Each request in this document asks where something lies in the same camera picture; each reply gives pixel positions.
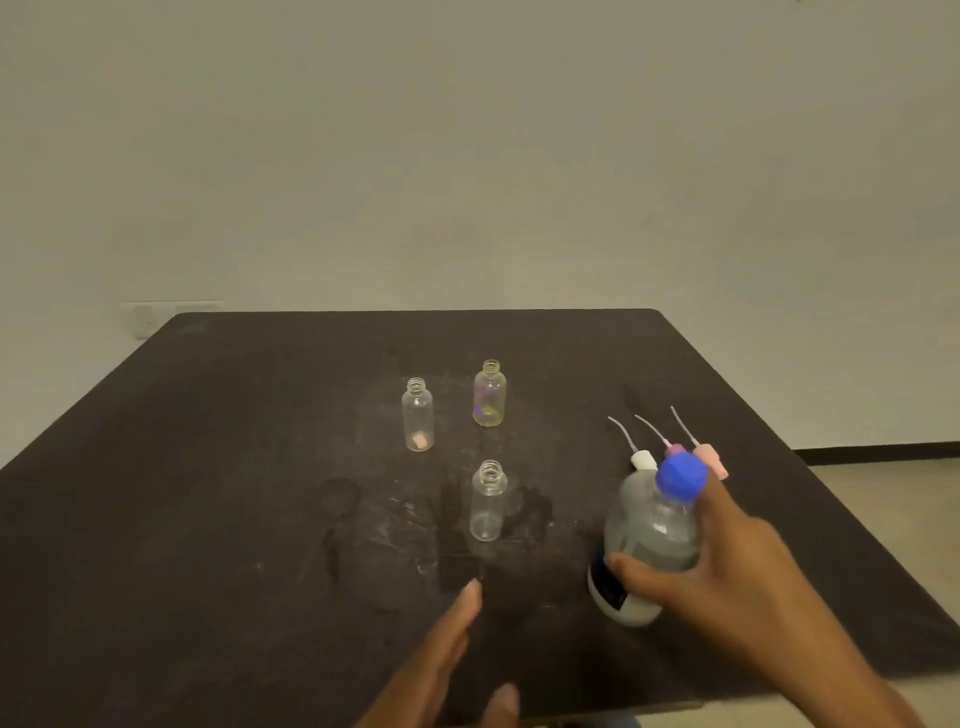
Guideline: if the person's left hand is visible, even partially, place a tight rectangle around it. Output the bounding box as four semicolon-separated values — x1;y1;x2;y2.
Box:
356;577;520;728

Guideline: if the person's right hand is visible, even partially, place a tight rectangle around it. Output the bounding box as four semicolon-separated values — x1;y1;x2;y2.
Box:
605;472;834;695

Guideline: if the large clear plastic bottle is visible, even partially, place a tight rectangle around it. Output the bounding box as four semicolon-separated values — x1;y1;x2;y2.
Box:
587;468;706;628

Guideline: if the blue bottle cap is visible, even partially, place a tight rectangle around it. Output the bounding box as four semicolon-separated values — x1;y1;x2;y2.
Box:
656;455;710;502

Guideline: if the pink spray cap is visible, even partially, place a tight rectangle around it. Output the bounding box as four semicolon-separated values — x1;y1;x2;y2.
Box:
669;405;730;481

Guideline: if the purple spray cap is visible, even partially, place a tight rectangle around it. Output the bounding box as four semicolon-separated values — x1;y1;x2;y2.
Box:
634;413;688;460

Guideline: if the white spray cap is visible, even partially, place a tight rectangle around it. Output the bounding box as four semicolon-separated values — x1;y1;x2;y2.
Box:
607;416;660;472

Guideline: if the small plain clear bottle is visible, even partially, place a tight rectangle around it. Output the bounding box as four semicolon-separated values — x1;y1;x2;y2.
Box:
469;459;509;544

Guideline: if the small bottle with pink sticker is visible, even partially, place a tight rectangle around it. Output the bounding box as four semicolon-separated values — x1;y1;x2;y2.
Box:
401;377;436;454

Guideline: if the small yellowish bottle purple sticker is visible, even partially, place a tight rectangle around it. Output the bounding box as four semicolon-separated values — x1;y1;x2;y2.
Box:
472;359;508;429

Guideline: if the black skirting board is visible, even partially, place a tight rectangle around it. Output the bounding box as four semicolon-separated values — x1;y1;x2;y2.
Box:
793;442;960;466

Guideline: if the white wall socket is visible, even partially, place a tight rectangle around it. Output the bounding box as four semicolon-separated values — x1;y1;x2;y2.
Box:
119;300;226;340

